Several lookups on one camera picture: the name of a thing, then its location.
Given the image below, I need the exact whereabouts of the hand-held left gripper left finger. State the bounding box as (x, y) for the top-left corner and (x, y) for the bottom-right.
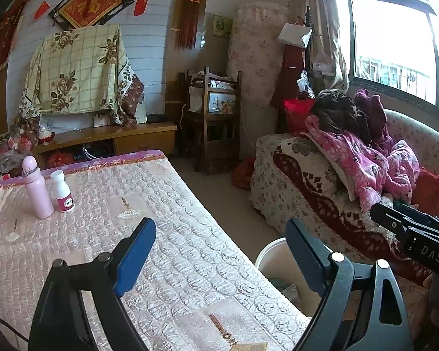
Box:
(28, 217), (157, 351)

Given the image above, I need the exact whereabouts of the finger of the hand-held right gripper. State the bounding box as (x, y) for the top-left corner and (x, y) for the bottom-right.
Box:
(370, 202), (430, 240)
(399, 205), (439, 233)

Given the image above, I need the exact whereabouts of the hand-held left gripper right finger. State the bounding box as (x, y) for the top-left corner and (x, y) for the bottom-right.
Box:
(285, 218), (414, 351)

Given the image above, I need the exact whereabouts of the white plastic bucket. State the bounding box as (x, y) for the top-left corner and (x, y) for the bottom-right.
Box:
(255, 237), (337, 319)

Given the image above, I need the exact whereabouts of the red tasselled cushion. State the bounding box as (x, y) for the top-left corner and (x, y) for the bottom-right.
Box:
(411, 168), (439, 221)

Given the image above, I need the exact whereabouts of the pink quilted table cover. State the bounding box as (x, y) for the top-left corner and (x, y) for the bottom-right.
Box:
(0, 149), (313, 351)

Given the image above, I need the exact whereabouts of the pink floral clothing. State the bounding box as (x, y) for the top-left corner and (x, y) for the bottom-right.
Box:
(305, 115), (421, 213)

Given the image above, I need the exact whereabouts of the red patterned sofa throw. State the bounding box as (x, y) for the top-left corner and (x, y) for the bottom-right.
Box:
(272, 152), (432, 286)

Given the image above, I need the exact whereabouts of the floral covered sofa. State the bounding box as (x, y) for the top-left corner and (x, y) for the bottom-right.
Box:
(249, 109), (439, 337)

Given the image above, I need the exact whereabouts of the white pill bottle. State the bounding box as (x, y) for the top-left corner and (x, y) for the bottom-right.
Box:
(50, 170), (76, 213)

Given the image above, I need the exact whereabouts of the maroon garment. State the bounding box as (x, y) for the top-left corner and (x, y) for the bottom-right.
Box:
(353, 88), (394, 154)

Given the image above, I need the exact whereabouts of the red plastic bag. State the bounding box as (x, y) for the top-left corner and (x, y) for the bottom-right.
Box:
(231, 157), (257, 191)

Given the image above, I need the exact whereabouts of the pink bottle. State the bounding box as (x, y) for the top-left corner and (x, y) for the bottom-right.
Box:
(21, 155), (55, 219)

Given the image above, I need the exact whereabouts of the dark brown garment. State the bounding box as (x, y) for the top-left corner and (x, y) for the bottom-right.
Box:
(311, 90), (370, 143)

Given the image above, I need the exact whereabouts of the wooden cabinet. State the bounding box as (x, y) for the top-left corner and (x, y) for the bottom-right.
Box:
(31, 121), (177, 165)

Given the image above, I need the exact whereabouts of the red bag under cabinet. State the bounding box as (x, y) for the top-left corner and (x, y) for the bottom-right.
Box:
(47, 151), (75, 169)

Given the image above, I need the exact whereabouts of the dark wooden chair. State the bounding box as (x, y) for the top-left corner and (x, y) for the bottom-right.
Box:
(179, 66), (243, 172)

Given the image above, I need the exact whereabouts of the bunch of artificial flowers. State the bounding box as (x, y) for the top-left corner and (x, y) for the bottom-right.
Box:
(0, 115), (55, 174)

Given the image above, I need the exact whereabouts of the white hanging plastic bag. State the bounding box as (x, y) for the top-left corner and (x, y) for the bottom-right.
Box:
(311, 49), (337, 77)

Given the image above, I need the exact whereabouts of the white floral printed box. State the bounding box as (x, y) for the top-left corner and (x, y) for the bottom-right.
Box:
(207, 93), (236, 115)

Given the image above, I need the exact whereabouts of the dark red hanging cloth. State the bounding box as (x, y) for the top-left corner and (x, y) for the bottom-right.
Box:
(271, 40), (310, 108)

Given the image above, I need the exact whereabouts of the window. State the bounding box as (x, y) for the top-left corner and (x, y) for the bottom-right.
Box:
(331, 0), (439, 118)

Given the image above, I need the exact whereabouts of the floral checked cloth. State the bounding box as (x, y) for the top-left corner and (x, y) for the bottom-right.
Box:
(18, 24), (145, 127)

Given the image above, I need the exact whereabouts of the white paper bag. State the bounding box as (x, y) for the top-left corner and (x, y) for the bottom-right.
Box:
(277, 23), (313, 49)

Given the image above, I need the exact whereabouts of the beige curtain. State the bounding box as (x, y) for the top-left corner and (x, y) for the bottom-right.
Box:
(291, 0), (349, 92)

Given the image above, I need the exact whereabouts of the floral covered tall appliance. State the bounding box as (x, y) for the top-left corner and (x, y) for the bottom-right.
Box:
(227, 3), (297, 110)

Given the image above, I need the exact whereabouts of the small framed picture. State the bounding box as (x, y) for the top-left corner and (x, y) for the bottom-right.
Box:
(212, 15), (233, 38)

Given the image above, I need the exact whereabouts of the framed red gold picture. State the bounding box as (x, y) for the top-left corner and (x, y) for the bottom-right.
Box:
(48, 0), (135, 30)

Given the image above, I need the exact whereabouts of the red wall banner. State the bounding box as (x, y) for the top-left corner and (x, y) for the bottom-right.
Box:
(0, 0), (33, 74)

